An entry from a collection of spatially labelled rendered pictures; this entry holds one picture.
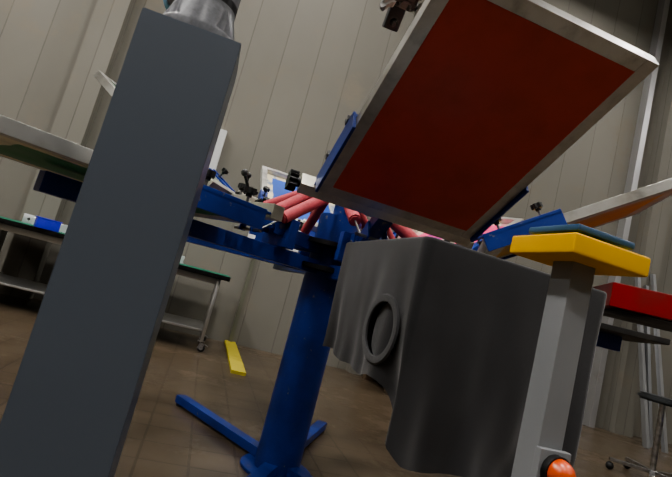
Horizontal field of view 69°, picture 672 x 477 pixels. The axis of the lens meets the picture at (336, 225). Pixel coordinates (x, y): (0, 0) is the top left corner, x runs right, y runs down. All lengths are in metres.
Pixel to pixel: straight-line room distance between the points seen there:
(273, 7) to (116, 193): 5.62
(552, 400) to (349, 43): 5.94
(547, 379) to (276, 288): 5.07
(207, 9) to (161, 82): 0.18
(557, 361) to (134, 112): 0.77
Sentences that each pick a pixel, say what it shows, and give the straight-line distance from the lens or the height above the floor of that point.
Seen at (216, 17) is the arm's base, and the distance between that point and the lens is 1.04.
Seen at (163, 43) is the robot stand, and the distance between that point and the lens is 0.98.
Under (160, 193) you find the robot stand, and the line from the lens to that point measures 0.91.
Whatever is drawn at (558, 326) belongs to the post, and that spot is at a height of 0.83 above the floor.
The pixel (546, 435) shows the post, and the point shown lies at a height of 0.69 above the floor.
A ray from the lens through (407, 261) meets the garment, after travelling 1.00.
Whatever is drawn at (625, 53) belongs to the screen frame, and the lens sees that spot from 1.42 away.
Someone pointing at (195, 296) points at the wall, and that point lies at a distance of 5.65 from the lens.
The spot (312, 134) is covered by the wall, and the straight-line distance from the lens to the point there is 5.96.
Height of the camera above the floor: 0.80
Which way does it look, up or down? 8 degrees up
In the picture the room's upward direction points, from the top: 15 degrees clockwise
